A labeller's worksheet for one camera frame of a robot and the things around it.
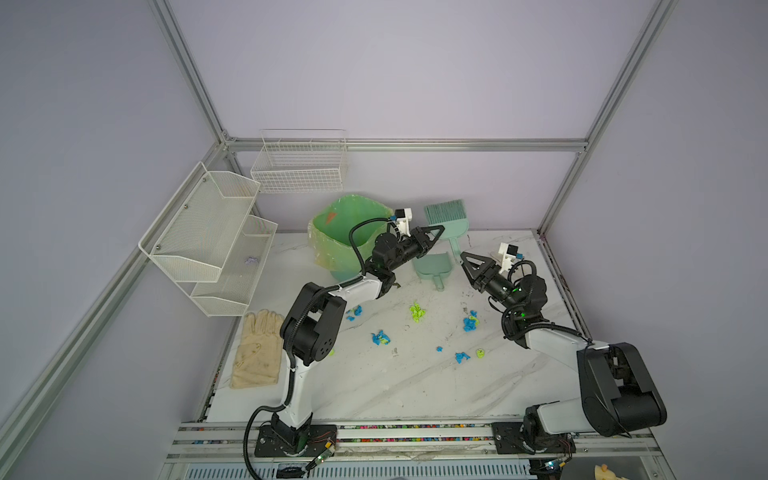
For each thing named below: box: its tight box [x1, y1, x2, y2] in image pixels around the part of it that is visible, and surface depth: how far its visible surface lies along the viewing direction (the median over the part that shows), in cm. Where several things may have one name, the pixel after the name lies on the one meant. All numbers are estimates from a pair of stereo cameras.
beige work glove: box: [230, 309, 285, 389], surface depth 88 cm
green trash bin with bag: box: [308, 194, 394, 281], surface depth 89 cm
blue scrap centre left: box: [371, 330, 391, 346], surface depth 92 cm
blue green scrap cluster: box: [345, 305, 363, 322], surface depth 99 cm
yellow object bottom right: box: [594, 464, 628, 480], surface depth 67 cm
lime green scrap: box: [409, 300, 427, 323], surface depth 97 cm
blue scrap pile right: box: [463, 310, 480, 333], surface depth 96 cm
